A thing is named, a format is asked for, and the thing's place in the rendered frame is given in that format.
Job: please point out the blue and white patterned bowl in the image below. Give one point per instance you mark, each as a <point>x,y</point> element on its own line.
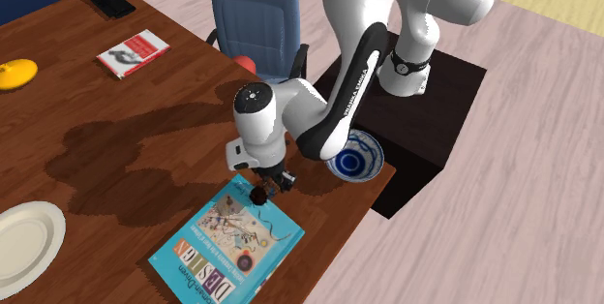
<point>356,164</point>

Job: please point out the black keyboard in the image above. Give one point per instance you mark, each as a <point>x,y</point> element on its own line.
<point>107,0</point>

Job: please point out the small dark brown ball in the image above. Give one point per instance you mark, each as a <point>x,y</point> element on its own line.
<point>258,195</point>

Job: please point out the red round object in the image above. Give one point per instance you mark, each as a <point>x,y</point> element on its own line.
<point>246,63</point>

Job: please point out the teal art book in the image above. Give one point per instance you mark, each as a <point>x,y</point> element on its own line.
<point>226,251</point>

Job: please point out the red and white book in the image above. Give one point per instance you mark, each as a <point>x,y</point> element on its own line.
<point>134,53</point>

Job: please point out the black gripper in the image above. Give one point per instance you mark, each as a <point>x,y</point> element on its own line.
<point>276,178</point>

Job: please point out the yellow dish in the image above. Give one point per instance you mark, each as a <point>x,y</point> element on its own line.
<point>16,73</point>

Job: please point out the white plate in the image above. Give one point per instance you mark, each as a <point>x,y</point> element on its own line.
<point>26,244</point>

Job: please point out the dark robot stand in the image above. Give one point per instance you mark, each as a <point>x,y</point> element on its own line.
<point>424,119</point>

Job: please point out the blue office chair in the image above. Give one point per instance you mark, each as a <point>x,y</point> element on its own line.
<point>257,15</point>

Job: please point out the brown wooden desk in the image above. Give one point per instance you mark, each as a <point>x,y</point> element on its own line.
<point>94,128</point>

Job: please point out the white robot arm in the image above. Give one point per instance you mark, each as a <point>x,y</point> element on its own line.
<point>354,20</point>

